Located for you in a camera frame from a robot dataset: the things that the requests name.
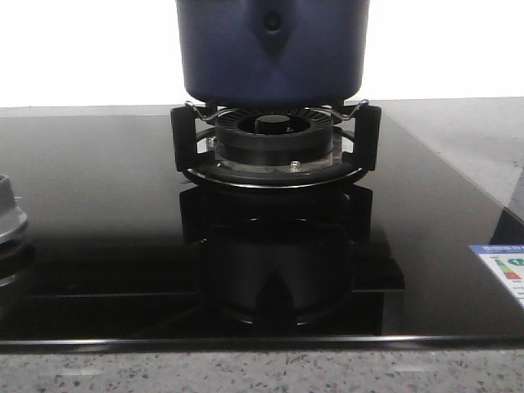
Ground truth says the dark blue cooking pot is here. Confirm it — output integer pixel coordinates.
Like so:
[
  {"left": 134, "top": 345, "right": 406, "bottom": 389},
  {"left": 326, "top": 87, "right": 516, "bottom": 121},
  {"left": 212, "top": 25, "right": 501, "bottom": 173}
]
[{"left": 176, "top": 0, "right": 370, "bottom": 109}]

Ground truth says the silver stove control knob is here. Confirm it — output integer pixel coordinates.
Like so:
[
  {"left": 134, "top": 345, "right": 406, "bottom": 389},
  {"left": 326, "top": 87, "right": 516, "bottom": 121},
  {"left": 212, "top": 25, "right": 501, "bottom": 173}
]
[{"left": 0, "top": 174, "right": 28, "bottom": 244}]

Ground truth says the black pot support grate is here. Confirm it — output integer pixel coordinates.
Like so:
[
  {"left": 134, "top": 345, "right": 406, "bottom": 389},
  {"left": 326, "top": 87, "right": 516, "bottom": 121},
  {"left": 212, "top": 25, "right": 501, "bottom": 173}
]
[{"left": 170, "top": 100, "right": 382, "bottom": 190}]

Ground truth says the black gas burner head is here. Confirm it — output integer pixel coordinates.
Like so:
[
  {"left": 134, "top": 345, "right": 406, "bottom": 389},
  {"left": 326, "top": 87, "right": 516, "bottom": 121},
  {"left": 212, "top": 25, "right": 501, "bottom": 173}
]
[{"left": 214, "top": 108, "right": 340, "bottom": 172}]

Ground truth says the energy rating label sticker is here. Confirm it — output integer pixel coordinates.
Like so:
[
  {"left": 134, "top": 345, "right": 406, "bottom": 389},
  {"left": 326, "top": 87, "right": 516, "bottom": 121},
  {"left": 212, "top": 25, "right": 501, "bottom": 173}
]
[{"left": 470, "top": 244, "right": 524, "bottom": 307}]

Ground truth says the black glass cooktop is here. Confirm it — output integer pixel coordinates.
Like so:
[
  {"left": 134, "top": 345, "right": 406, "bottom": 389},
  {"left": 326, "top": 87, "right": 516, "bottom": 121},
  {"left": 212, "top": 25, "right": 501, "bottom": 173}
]
[{"left": 1, "top": 114, "right": 523, "bottom": 352}]

